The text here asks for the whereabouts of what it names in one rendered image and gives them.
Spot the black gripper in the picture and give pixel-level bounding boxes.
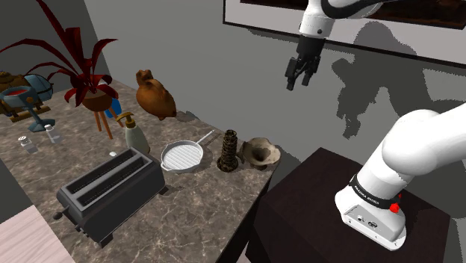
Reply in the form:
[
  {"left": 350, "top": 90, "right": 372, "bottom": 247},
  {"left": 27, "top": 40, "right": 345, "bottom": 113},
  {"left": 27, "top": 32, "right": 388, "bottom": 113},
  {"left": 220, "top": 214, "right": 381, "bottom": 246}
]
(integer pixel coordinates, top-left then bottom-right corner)
[{"left": 285, "top": 34, "right": 326, "bottom": 92}]

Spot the beige wavy bowl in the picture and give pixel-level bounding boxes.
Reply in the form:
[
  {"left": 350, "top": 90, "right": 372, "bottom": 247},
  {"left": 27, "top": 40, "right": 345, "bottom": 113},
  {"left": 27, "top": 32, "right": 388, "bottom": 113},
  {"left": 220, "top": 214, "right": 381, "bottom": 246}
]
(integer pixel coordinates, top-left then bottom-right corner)
[{"left": 238, "top": 137, "right": 282, "bottom": 171}]

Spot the dark woven vase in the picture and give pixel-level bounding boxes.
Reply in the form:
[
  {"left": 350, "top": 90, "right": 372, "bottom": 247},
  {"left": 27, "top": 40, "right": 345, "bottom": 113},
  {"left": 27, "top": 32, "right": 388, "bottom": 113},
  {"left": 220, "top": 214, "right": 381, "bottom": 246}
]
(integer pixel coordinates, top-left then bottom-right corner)
[{"left": 217, "top": 129, "right": 240, "bottom": 173}]

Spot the dark robot stand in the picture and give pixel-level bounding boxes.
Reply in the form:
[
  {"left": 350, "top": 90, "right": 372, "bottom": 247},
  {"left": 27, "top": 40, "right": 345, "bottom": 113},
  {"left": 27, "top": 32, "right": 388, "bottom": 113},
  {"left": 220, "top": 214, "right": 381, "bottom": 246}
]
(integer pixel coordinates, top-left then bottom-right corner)
[{"left": 244, "top": 146, "right": 451, "bottom": 263}]

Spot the white grill pan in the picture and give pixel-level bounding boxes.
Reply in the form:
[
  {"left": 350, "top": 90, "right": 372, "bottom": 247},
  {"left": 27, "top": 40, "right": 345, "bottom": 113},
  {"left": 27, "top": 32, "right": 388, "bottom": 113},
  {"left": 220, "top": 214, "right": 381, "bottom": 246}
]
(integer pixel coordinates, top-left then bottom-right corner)
[{"left": 160, "top": 129, "right": 216, "bottom": 174}]

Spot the brown animal figure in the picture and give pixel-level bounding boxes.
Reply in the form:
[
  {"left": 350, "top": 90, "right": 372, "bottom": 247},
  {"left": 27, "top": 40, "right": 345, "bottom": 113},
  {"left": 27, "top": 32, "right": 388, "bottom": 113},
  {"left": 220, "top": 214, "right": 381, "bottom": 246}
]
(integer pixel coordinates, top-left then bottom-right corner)
[{"left": 135, "top": 69, "right": 178, "bottom": 122}]

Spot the beige soap dispenser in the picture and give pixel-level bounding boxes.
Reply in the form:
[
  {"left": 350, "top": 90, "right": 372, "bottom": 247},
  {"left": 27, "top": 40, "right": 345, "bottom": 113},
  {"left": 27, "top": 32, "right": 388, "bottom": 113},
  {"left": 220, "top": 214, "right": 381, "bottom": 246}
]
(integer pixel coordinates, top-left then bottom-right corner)
[{"left": 115, "top": 111, "right": 152, "bottom": 155}]

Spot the blue cup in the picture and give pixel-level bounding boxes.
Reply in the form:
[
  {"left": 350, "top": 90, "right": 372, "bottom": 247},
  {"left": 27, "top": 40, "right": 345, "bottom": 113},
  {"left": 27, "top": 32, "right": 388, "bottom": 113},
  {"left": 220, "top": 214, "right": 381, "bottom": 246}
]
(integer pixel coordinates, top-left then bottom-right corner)
[{"left": 104, "top": 97, "right": 122, "bottom": 120}]

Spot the red potted plant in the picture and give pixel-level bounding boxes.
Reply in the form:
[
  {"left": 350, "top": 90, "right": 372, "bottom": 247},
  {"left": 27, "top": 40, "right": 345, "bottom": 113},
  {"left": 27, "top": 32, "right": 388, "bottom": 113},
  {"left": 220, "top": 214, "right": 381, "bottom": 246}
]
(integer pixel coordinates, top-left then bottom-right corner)
[{"left": 0, "top": 0, "right": 125, "bottom": 140}]

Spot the dark grey toaster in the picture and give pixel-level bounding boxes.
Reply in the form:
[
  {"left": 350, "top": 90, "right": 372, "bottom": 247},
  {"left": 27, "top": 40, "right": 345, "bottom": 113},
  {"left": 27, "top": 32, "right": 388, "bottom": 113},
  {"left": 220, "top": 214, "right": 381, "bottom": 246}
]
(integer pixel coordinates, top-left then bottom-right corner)
[{"left": 52, "top": 146, "right": 167, "bottom": 249}]

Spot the glass salt shaker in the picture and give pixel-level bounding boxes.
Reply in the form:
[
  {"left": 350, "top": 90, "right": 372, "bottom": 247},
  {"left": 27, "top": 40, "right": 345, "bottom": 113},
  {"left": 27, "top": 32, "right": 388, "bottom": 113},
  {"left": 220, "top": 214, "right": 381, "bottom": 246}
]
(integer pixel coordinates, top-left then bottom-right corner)
[
  {"left": 17, "top": 135, "right": 39, "bottom": 155},
  {"left": 43, "top": 124, "right": 63, "bottom": 145}
]

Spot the blue and brown appliance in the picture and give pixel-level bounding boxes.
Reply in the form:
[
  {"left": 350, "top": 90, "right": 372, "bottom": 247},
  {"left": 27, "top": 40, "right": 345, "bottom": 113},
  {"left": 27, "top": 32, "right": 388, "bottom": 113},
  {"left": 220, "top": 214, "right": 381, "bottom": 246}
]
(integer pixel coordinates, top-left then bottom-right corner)
[{"left": 0, "top": 70, "right": 55, "bottom": 123}]

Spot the blue stand with red bowl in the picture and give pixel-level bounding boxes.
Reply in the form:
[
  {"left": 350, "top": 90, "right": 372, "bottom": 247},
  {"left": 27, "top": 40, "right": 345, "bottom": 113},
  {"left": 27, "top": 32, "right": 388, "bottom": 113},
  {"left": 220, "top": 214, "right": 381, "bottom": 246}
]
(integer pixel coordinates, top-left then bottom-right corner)
[{"left": 0, "top": 85, "right": 56, "bottom": 133}]

